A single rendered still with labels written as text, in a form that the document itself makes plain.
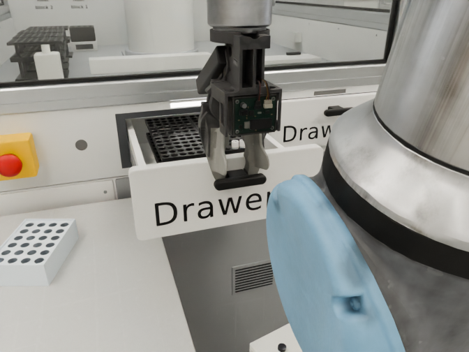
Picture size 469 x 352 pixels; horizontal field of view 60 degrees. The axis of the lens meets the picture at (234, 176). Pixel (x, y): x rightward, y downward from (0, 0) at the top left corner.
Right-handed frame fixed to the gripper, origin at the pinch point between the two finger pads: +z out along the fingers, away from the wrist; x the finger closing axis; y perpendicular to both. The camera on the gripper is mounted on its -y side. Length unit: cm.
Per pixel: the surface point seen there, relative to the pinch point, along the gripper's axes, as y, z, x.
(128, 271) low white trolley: -2.0, 14.3, -16.3
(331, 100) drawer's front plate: -26.1, -2.1, 31.0
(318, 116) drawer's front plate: -26.1, 1.1, 28.2
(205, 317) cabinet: -28, 53, 1
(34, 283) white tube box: -2.7, 13.7, -29.2
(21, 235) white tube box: -11.6, 10.8, -31.4
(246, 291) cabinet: -28, 47, 13
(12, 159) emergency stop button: -20.8, 1.4, -32.0
